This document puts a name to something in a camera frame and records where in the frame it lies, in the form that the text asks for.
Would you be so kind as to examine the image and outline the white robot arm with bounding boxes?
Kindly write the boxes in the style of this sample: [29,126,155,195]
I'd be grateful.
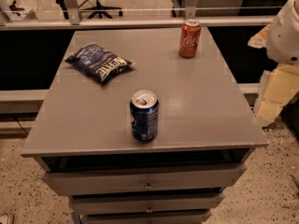
[248,0,299,127]

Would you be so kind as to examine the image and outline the red coke can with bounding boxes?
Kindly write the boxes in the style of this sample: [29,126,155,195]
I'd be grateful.
[179,20,201,58]

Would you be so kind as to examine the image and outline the blue pepsi can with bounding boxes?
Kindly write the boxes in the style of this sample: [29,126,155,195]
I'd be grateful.
[130,90,159,142]

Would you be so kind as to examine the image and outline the top grey drawer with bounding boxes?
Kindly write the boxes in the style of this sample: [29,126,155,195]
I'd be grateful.
[43,163,247,196]

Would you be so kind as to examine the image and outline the grey drawer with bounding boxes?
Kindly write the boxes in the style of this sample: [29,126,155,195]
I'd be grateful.
[86,210,210,224]
[43,163,247,196]
[70,193,224,215]

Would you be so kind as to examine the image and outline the blue kettle chips bag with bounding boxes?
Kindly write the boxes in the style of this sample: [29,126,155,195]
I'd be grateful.
[65,43,132,84]

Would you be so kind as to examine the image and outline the grey drawer cabinet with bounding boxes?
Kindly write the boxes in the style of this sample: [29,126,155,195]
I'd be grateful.
[22,29,266,224]

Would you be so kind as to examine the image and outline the bottom grey drawer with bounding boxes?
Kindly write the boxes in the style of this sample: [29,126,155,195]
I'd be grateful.
[86,210,210,224]

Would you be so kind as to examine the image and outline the middle grey drawer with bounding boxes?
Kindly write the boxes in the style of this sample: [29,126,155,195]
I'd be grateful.
[70,193,224,215]

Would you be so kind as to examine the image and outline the white shoe tip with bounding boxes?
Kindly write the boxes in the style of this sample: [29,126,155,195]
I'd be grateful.
[0,213,14,224]

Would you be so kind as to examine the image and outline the grey metal railing frame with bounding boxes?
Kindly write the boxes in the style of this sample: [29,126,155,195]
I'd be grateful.
[0,0,275,31]

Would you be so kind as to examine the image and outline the black floor cable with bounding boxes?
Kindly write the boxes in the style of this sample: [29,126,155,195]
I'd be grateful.
[12,116,31,136]

